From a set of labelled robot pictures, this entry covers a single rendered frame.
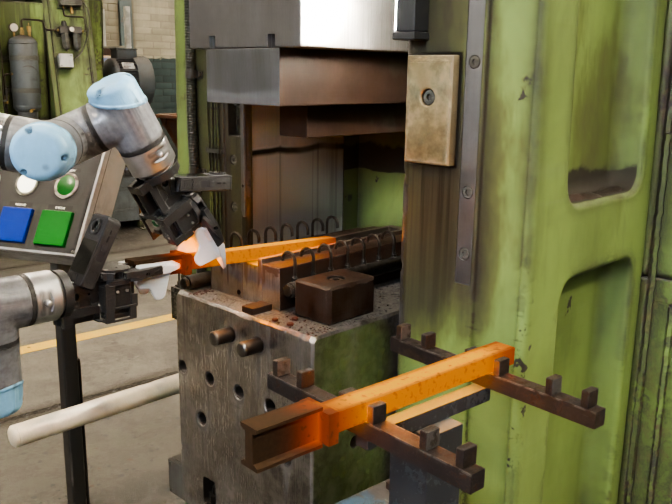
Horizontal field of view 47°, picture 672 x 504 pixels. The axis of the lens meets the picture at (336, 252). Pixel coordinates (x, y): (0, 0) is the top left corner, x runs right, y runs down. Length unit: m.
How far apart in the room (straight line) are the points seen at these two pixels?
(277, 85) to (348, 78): 0.17
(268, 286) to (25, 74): 4.86
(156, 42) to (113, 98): 9.25
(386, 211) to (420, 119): 0.57
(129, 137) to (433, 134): 0.47
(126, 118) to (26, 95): 4.93
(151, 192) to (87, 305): 0.20
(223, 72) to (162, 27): 9.06
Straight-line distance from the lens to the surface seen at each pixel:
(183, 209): 1.26
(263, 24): 1.34
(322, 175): 1.76
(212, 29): 1.45
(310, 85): 1.36
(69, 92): 6.30
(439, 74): 1.24
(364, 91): 1.46
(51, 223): 1.68
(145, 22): 10.37
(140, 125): 1.20
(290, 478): 1.38
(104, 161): 1.69
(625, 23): 1.52
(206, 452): 1.56
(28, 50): 6.12
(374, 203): 1.82
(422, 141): 1.26
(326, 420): 0.78
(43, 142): 1.07
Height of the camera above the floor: 1.33
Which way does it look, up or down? 13 degrees down
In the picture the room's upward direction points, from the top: 1 degrees clockwise
